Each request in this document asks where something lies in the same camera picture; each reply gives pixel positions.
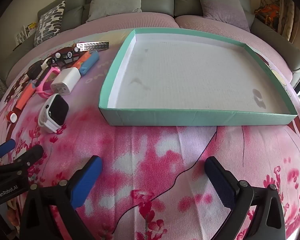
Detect shallow green cardboard box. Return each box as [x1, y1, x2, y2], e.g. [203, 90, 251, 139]
[98, 28, 298, 127]

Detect purple grey cushion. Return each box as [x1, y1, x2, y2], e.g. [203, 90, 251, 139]
[194, 0, 251, 32]

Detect patterned beige curtain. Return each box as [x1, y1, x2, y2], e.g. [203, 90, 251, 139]
[260, 0, 300, 43]

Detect plain grey cushion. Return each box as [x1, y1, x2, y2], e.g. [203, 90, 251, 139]
[86, 0, 143, 22]

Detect patterned metal bar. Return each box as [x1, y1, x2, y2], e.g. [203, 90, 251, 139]
[76, 41, 110, 53]

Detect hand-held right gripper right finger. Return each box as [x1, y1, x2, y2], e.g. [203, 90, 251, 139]
[204, 156, 287, 240]

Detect white charger plug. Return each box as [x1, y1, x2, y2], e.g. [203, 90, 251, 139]
[51, 67, 81, 95]

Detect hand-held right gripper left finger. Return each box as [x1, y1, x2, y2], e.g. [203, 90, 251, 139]
[19, 155, 103, 240]

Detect black toy car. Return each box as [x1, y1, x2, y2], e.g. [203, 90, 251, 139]
[52, 47, 82, 64]

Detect black white patterned cushion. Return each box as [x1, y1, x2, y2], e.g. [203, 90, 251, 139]
[34, 0, 66, 47]

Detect printed cartoon blanket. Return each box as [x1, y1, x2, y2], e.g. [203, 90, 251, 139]
[0, 27, 300, 240]

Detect white decorative letters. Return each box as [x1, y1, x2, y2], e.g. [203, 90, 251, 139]
[15, 26, 28, 46]

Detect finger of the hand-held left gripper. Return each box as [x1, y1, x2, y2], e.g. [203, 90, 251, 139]
[0, 144, 44, 176]
[0, 139, 16, 167]

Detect pink smartwatch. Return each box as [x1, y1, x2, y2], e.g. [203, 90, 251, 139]
[35, 65, 62, 100]

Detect orange plastic bar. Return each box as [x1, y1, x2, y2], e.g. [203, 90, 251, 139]
[16, 84, 37, 110]

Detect orange bag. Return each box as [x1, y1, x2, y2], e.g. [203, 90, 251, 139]
[255, 4, 278, 35]

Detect white smartwatch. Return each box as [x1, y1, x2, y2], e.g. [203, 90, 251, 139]
[38, 93, 69, 134]

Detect pink ribbed sofa cover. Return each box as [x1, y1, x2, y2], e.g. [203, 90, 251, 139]
[5, 11, 294, 85]

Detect small red white gadget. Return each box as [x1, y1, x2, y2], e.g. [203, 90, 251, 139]
[5, 111, 18, 123]

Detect blue toy knife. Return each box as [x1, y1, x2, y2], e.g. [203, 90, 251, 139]
[79, 51, 100, 77]

